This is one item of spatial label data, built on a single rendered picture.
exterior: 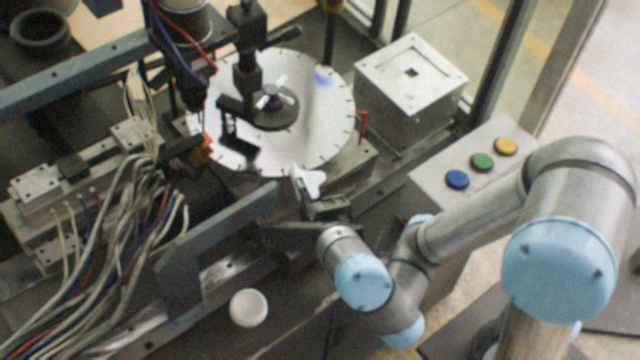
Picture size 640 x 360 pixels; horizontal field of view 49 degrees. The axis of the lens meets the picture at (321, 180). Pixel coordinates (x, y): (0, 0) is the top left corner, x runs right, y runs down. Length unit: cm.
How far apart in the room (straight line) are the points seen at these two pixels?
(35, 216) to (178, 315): 33
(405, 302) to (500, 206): 23
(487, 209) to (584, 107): 196
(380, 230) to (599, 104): 166
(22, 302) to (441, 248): 79
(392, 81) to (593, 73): 166
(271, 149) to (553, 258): 69
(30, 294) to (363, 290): 68
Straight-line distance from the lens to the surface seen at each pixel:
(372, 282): 103
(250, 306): 135
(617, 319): 242
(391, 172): 155
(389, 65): 156
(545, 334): 93
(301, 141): 133
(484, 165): 142
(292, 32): 114
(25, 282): 146
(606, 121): 292
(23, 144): 166
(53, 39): 155
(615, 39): 328
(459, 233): 106
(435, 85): 154
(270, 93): 134
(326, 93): 142
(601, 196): 82
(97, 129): 154
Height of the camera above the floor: 199
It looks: 54 degrees down
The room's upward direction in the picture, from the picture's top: 7 degrees clockwise
